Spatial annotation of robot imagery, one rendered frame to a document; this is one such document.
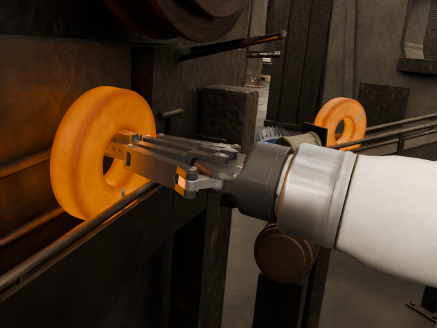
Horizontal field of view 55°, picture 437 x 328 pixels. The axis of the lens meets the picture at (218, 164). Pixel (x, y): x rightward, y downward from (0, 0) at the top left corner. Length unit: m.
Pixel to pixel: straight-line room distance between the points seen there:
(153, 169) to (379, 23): 2.93
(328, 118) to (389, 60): 2.26
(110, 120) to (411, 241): 0.30
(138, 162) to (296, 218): 0.16
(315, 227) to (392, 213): 0.06
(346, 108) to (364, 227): 0.68
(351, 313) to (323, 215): 1.29
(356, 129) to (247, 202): 0.70
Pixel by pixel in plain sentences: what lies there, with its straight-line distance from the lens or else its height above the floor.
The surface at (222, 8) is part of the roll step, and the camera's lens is 0.61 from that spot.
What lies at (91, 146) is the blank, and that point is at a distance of 0.44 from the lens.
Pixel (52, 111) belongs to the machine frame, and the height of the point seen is 0.79.
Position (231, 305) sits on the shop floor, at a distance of 1.55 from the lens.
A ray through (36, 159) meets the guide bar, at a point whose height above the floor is 0.75.
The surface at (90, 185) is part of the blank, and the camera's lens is 0.45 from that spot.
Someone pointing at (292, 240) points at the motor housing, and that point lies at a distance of 0.86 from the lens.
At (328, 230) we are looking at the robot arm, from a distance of 0.37.
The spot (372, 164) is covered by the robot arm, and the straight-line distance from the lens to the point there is 0.38.
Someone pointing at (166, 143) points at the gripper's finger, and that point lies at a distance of 0.46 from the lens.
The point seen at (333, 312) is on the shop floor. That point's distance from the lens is 1.62.
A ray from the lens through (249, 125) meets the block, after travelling 0.82.
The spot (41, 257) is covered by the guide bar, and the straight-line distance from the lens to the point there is 0.40.
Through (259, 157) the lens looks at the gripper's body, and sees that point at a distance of 0.38.
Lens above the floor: 0.88
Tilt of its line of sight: 16 degrees down
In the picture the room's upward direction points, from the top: 5 degrees clockwise
